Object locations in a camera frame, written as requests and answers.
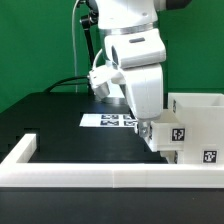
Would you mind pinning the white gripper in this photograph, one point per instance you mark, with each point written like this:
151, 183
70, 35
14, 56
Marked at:
144, 93

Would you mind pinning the white drawer tray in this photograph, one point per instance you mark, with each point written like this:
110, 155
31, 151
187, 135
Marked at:
170, 156
165, 133

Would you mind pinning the white front drawer tray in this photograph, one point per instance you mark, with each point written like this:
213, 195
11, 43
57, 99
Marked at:
170, 156

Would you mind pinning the white drawer cabinet box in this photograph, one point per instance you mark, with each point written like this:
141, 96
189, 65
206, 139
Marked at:
202, 115

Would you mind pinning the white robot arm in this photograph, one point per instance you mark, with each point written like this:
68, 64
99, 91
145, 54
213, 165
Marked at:
134, 51

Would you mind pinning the white fiducial marker sheet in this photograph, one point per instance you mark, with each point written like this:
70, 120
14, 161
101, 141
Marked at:
107, 120

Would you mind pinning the white U-shaped table fence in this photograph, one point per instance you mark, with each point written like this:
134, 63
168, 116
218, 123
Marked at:
16, 170

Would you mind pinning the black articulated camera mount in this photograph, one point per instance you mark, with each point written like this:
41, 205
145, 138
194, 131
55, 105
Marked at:
87, 21

